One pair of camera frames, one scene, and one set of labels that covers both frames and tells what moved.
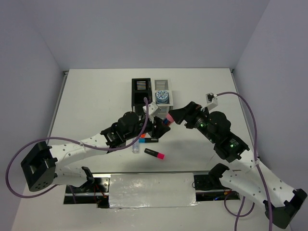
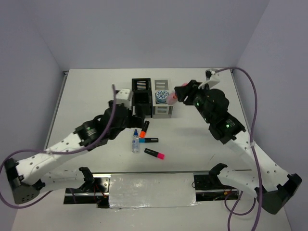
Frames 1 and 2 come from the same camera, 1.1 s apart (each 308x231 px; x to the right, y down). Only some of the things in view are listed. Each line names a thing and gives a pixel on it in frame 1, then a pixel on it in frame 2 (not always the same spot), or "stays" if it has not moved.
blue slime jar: (161, 96) stays
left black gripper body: (149, 126) → (131, 121)
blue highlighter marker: (145, 140) stays
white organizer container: (162, 95) stays
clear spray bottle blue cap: (135, 147) stays
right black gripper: (188, 112) → (189, 90)
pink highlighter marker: (154, 153) stays
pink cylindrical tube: (169, 118) → (172, 97)
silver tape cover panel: (135, 190) stays
